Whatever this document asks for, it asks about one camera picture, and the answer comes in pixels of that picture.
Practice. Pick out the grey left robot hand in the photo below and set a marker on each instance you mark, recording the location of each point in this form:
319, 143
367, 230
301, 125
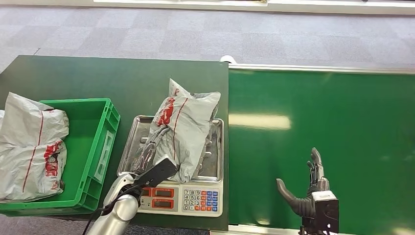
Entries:
146, 155

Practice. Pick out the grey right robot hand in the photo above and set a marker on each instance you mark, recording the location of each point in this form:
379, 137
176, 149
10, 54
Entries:
300, 204

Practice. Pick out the white red-print courier bag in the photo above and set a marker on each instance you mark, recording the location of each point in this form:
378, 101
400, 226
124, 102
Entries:
22, 152
191, 129

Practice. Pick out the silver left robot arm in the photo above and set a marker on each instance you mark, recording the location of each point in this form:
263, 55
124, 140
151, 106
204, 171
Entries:
120, 207

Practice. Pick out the green conveyor belt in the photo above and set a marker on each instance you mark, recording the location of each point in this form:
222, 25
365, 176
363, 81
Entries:
308, 107

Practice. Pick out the white conveyor roller end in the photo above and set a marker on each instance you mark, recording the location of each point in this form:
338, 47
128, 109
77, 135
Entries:
228, 59

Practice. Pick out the clear label pocket on crate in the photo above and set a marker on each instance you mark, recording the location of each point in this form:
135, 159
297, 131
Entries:
104, 155

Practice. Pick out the electronic scale with steel tray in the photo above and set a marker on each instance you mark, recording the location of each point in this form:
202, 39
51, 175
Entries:
194, 201

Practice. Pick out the green plastic crate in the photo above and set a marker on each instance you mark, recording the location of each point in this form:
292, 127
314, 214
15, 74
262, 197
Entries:
81, 129

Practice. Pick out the white baseboard strip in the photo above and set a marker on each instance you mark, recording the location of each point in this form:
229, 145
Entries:
207, 5

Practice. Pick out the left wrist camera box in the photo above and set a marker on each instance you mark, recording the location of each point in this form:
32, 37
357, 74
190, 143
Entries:
157, 173

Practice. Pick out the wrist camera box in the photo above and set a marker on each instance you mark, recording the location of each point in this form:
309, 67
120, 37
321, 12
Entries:
157, 173
324, 209

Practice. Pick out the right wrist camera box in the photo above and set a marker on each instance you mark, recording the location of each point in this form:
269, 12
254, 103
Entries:
324, 209

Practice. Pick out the silver conveyor side rail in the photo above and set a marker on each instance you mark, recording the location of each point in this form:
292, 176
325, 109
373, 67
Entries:
324, 68
259, 231

